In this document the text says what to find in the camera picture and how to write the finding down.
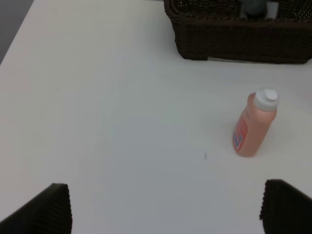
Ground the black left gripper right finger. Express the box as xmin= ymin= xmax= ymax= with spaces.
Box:
xmin=259 ymin=179 xmax=312 ymax=234

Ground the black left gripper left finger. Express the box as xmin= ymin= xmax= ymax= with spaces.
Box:
xmin=0 ymin=183 xmax=73 ymax=234

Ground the pink bottle white cap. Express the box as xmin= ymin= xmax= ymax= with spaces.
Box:
xmin=232 ymin=87 xmax=279 ymax=157

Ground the dark grey pump bottle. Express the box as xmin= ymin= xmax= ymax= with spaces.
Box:
xmin=239 ymin=0 xmax=280 ymax=19

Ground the dark brown wicker basket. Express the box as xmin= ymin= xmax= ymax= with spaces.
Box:
xmin=164 ymin=0 xmax=312 ymax=64

